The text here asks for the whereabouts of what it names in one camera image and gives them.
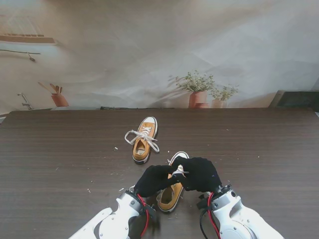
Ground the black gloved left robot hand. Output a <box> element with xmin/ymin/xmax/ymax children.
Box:
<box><xmin>134</xmin><ymin>164</ymin><xmax>184</xmax><ymax>198</ymax></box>

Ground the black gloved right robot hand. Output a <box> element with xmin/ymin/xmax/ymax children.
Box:
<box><xmin>170</xmin><ymin>156</ymin><xmax>223</xmax><ymax>193</ymax></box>

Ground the yellow canvas sneaker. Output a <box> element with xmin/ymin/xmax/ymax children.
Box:
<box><xmin>132</xmin><ymin>116</ymin><xmax>159</xmax><ymax>165</ymax></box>
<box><xmin>156</xmin><ymin>151</ymin><xmax>190</xmax><ymax>214</ymax></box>

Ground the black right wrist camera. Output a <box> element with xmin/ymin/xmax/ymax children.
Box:
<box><xmin>196</xmin><ymin>194</ymin><xmax>209</xmax><ymax>211</ymax></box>

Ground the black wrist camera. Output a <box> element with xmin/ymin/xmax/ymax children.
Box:
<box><xmin>196</xmin><ymin>194</ymin><xmax>209</xmax><ymax>211</ymax></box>
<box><xmin>144</xmin><ymin>203</ymin><xmax>158</xmax><ymax>220</ymax></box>

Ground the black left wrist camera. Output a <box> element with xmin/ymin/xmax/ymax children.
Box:
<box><xmin>144</xmin><ymin>203</ymin><xmax>158</xmax><ymax>220</ymax></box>

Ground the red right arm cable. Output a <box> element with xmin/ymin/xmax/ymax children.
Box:
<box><xmin>207</xmin><ymin>192</ymin><xmax>221</xmax><ymax>239</ymax></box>

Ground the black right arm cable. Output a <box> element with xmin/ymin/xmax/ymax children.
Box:
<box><xmin>199</xmin><ymin>209</ymin><xmax>209</xmax><ymax>239</ymax></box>

